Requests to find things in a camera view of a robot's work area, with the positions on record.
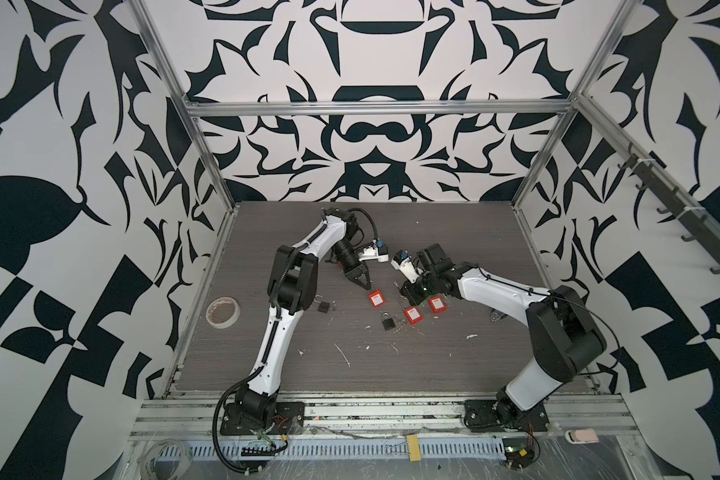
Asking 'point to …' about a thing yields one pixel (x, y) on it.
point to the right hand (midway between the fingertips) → (403, 287)
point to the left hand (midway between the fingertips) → (366, 283)
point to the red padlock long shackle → (437, 304)
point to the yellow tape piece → (413, 441)
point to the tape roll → (216, 301)
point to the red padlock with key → (377, 298)
